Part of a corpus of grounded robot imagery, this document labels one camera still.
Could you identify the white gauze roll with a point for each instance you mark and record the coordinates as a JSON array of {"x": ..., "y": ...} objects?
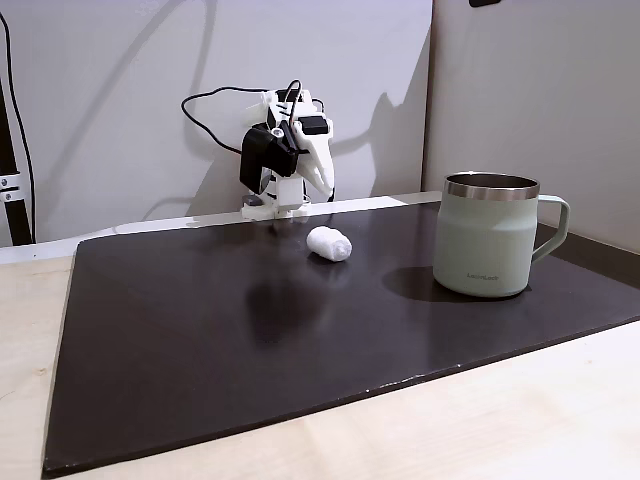
[{"x": 329, "y": 244}]

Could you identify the pale green steel-rimmed mug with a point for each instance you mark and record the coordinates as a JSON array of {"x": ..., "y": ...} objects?
[{"x": 482, "y": 240}]

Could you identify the black table mat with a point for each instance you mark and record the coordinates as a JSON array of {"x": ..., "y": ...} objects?
[{"x": 250, "y": 350}]

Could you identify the black stand pole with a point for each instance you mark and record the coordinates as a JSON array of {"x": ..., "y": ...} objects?
[{"x": 11, "y": 210}]

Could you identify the black camera box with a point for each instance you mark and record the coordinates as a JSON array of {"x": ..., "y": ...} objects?
[{"x": 262, "y": 155}]

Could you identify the black wall fixture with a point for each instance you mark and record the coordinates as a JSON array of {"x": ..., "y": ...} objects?
[{"x": 484, "y": 2}]

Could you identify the white stand bracket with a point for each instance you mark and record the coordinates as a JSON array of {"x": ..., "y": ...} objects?
[{"x": 9, "y": 187}]

